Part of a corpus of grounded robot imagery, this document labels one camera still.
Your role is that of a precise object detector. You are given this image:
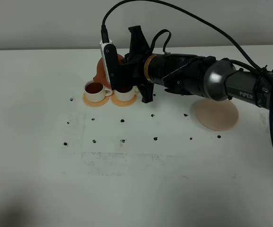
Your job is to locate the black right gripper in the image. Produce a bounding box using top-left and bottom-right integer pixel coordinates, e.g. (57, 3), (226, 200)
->
(121, 26), (154, 104)

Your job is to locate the brown clay teapot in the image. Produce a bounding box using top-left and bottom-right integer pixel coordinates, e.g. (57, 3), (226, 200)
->
(93, 54), (125, 88)

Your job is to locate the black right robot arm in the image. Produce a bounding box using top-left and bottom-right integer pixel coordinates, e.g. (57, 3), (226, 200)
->
(125, 26), (273, 112)

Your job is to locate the beige round teapot saucer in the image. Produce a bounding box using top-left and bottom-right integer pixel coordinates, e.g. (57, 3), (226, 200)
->
(196, 99), (239, 131)

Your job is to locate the right white teacup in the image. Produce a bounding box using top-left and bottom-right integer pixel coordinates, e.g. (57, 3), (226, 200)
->
(115, 86), (137, 102)

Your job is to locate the white teacup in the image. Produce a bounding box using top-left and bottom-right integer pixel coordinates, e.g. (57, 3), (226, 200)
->
(115, 86), (137, 102)
(84, 80), (112, 103)

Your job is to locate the right orange coaster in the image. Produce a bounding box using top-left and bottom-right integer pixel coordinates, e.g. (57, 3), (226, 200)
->
(111, 94), (137, 107)

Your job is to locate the orange coaster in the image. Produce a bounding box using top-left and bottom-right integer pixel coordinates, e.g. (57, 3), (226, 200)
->
(83, 91), (110, 107)
(111, 94), (137, 107)

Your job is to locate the left white teacup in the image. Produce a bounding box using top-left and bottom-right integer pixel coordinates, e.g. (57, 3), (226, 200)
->
(84, 80), (112, 103)

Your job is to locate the left orange coaster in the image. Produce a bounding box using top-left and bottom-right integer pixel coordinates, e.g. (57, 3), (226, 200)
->
(83, 91), (110, 107)

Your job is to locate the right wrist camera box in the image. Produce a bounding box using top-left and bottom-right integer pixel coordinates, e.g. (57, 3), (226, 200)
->
(100, 40), (133, 90)

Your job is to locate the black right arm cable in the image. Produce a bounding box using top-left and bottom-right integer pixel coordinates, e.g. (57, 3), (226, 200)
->
(100, 0), (273, 182)

